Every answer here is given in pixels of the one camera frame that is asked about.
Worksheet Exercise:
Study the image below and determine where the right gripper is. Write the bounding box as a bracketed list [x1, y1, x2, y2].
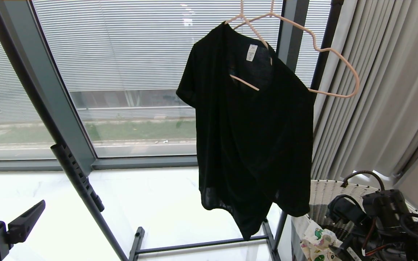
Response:
[331, 227, 387, 261]

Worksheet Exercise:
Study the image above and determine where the cream printed garment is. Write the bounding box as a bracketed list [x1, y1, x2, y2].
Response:
[301, 217, 344, 261]

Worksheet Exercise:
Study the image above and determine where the black short-sleeved shirt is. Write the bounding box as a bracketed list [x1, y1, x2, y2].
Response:
[176, 22, 315, 240]

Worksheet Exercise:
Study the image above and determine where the pink clothes hanger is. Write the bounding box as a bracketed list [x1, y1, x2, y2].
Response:
[234, 0, 360, 98]
[225, 0, 273, 92]

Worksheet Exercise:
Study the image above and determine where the white laundry basket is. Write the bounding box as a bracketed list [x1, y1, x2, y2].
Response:
[291, 170, 418, 261]

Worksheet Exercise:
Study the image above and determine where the black clothes rack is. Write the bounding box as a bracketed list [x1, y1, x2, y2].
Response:
[0, 0, 344, 261]

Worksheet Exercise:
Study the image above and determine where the beige curtain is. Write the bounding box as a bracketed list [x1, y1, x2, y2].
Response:
[311, 0, 418, 182]

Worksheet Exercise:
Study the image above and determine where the window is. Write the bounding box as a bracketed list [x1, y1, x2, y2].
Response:
[0, 0, 333, 171]

